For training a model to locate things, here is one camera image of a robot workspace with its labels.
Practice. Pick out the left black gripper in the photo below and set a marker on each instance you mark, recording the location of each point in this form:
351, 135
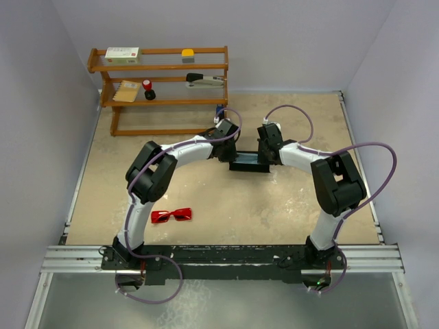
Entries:
230, 157

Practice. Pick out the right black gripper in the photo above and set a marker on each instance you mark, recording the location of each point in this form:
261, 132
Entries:
261, 158

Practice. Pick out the blue cleaning cloth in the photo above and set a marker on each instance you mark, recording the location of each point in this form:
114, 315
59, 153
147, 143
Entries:
247, 158

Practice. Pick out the black glasses case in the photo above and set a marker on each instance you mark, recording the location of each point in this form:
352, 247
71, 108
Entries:
254, 168

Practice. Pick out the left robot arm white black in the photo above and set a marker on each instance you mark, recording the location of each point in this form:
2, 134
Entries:
151, 172

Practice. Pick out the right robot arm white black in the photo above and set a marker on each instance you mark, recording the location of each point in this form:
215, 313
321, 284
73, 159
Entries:
338, 186

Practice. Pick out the red sunglasses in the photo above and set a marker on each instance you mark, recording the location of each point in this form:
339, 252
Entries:
163, 216

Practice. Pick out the blue black stapler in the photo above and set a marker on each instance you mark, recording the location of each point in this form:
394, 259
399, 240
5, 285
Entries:
219, 110

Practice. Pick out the black white stapler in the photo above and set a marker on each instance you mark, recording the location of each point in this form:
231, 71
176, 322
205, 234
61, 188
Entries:
198, 80

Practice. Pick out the red black stamp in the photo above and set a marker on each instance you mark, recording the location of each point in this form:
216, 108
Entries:
148, 91

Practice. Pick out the wooden three-tier shelf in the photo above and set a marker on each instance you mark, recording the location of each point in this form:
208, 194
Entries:
170, 91

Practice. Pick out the yellow grey eraser block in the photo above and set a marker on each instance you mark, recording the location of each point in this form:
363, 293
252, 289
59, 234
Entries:
188, 56

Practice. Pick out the brown spiral notebook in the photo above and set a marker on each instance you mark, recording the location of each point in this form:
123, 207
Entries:
127, 91

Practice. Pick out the white green box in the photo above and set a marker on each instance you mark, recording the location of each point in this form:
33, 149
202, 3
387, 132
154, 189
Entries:
122, 55

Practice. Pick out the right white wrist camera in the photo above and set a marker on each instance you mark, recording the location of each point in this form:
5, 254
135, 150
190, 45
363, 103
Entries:
266, 121

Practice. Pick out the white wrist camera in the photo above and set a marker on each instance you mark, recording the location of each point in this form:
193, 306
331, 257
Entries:
266, 121
217, 120

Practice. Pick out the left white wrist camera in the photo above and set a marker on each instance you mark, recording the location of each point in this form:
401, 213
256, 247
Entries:
217, 120

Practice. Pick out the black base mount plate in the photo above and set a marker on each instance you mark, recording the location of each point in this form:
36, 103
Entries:
290, 264

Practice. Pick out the aluminium frame rail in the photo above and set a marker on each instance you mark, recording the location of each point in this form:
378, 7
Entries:
230, 207

